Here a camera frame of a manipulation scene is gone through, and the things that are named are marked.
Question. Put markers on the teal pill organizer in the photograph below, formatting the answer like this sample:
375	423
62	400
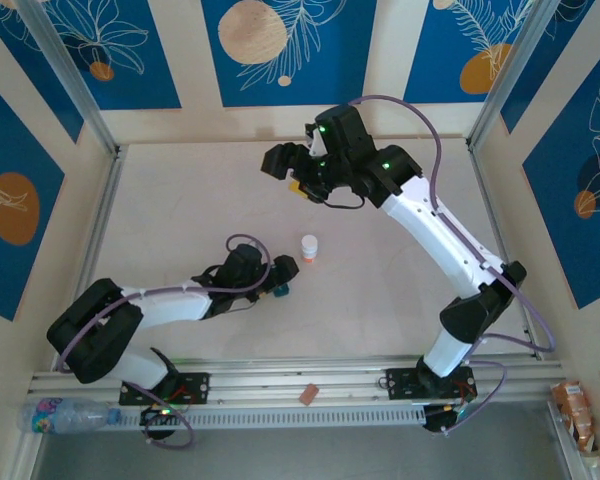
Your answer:
282	291

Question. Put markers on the white pill bottle orange label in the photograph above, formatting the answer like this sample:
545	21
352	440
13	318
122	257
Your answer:
309	250

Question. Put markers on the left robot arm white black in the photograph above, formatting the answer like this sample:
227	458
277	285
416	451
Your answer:
95	330

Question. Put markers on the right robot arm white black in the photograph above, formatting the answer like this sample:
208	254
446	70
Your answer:
440	235

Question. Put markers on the small brown block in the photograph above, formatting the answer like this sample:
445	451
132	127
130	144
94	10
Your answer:
308	394

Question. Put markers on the clear plastic water bottle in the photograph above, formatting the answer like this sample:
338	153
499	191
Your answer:
65	416

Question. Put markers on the orange snack package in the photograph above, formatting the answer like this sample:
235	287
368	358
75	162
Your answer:
575	415

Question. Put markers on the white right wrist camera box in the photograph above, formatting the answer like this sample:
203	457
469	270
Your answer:
320	145

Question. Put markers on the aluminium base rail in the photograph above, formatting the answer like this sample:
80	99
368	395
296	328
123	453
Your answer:
280	372

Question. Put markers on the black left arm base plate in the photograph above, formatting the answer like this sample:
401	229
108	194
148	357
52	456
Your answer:
195	387

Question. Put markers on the aluminium side rail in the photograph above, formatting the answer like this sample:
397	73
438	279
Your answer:
480	175
102	220

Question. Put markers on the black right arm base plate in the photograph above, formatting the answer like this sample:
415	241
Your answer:
405	382

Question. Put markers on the aluminium frame post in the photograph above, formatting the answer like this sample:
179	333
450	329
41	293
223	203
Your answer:
505	70
70	75

